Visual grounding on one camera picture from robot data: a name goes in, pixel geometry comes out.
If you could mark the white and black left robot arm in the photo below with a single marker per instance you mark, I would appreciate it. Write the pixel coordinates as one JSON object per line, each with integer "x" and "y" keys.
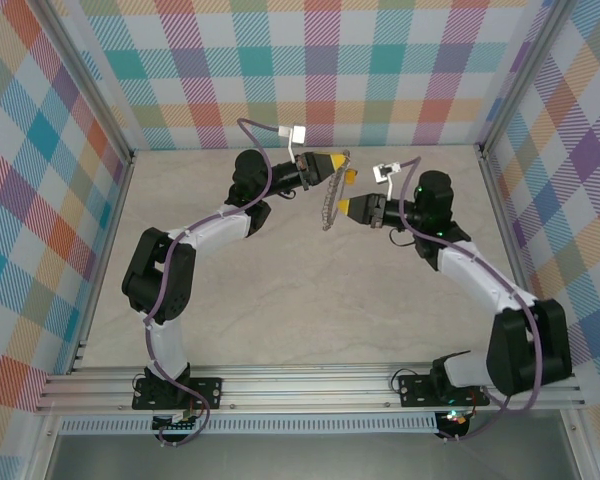
{"x": 167, "y": 345}

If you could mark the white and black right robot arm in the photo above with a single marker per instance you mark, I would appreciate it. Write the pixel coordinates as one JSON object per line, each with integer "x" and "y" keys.
{"x": 480, "y": 280}

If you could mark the small electronics board with LEDs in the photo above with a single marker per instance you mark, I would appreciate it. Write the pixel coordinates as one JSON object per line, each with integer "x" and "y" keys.
{"x": 455, "y": 417}

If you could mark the grey metal panel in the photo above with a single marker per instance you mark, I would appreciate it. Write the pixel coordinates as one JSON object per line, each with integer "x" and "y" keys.
{"x": 305, "y": 457}

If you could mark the aluminium side rail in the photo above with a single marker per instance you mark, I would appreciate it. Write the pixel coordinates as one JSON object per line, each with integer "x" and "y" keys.
{"x": 121, "y": 197}
{"x": 487, "y": 167}

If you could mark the aluminium corner post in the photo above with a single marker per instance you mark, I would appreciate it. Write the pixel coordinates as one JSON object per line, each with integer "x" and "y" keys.
{"x": 519, "y": 75}
{"x": 94, "y": 75}

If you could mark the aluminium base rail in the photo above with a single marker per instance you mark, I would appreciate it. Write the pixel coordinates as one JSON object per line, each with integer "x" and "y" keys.
{"x": 305, "y": 385}

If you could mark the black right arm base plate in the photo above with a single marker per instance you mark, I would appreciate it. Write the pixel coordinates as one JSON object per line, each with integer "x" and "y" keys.
{"x": 415, "y": 390}

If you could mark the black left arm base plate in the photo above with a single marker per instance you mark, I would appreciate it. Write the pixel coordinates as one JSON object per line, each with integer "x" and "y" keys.
{"x": 210, "y": 392}

